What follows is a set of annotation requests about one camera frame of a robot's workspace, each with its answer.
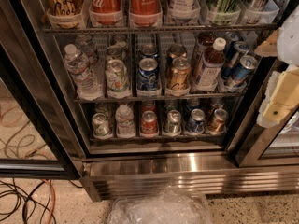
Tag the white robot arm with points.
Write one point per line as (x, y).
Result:
(282, 90)

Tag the front blue Red Bull can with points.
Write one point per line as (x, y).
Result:
(246, 65)

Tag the middle Red Bull can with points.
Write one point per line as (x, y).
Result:
(236, 51)

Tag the right glass fridge door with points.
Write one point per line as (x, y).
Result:
(274, 143)

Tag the glass fridge door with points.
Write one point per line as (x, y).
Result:
(274, 143)
(33, 139)

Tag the gold can bottom shelf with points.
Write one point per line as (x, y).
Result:
(217, 122)

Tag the blue can bottom shelf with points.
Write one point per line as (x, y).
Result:
(195, 123)

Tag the front gold LaCroix can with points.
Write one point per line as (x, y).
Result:
(178, 74)

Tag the rear gold LaCroix can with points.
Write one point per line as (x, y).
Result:
(174, 51)

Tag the white labelled bottle top shelf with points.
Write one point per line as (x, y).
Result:
(181, 9)

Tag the silver green can bottom shelf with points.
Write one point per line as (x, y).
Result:
(172, 124)

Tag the front blue Pepsi can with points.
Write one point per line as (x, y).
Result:
(148, 75)

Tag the blue pepsi can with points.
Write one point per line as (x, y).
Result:
(148, 75)
(148, 51)

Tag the rear blue Pepsi can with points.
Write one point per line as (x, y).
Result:
(148, 51)

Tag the stainless steel fridge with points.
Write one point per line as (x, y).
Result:
(33, 71)

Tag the red can bottom shelf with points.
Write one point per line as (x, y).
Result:
(149, 123)

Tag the right Coca-Cola can top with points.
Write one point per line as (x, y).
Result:
(145, 11)

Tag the coca-cola can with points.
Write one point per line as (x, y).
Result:
(106, 12)
(145, 11)

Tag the small water bottle bottom shelf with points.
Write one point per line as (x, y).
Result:
(124, 117)

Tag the left Coca-Cola can top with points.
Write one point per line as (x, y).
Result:
(106, 12)

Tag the front water bottle middle shelf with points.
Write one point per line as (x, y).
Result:
(78, 65)

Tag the rear water bottle middle shelf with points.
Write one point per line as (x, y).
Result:
(86, 44)

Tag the left glass fridge door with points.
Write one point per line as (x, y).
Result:
(33, 139)

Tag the brown tea bottle white cap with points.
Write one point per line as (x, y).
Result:
(210, 65)

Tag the clear plastic bag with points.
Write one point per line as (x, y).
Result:
(169, 206)

